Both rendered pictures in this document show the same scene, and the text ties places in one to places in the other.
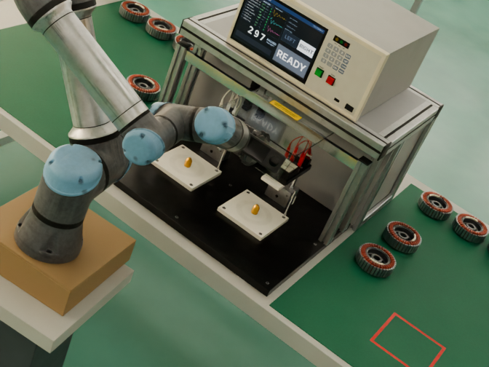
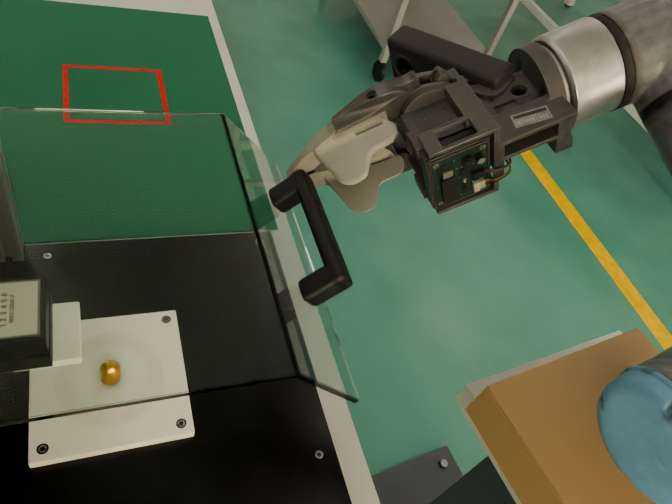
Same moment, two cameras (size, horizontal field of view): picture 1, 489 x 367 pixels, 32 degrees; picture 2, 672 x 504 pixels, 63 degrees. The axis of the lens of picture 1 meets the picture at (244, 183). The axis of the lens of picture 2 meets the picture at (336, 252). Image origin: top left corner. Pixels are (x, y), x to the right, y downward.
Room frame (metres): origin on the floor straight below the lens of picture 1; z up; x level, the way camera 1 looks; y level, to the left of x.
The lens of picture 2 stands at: (2.06, 0.22, 1.34)
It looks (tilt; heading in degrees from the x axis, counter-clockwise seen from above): 46 degrees down; 215
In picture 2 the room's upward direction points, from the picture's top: 22 degrees clockwise
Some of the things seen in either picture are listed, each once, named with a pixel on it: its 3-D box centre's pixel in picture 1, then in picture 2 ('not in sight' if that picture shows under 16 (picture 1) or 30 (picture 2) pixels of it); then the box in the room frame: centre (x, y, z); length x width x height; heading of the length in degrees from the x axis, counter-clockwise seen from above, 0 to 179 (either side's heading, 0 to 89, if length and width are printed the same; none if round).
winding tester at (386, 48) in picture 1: (335, 33); not in sight; (2.29, -0.07, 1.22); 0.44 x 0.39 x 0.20; 69
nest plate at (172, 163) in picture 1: (186, 167); not in sight; (2.04, 0.17, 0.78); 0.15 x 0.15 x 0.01; 69
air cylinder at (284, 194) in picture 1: (281, 191); not in sight; (2.09, -0.11, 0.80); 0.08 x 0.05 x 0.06; 69
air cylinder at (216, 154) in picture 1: (217, 146); not in sight; (2.18, 0.12, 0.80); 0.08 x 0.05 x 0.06; 69
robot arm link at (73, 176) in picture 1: (70, 181); not in sight; (1.48, 0.35, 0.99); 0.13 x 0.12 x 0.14; 170
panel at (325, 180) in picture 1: (281, 124); not in sight; (2.24, -0.03, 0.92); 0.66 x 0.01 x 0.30; 69
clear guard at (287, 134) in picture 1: (273, 128); (90, 258); (1.98, -0.02, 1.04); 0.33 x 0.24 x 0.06; 159
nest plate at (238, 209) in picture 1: (253, 214); (111, 380); (1.95, -0.06, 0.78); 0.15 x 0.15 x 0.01; 69
